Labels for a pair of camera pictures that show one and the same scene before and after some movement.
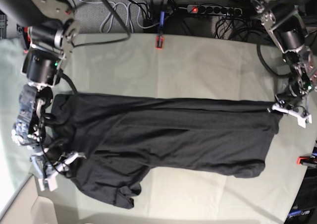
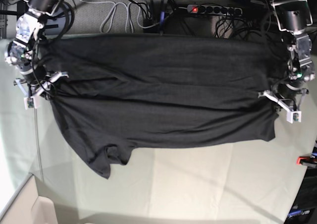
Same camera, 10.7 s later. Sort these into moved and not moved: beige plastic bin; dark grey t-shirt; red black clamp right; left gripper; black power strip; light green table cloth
Moved: dark grey t-shirt; left gripper
Not moved: light green table cloth; red black clamp right; black power strip; beige plastic bin
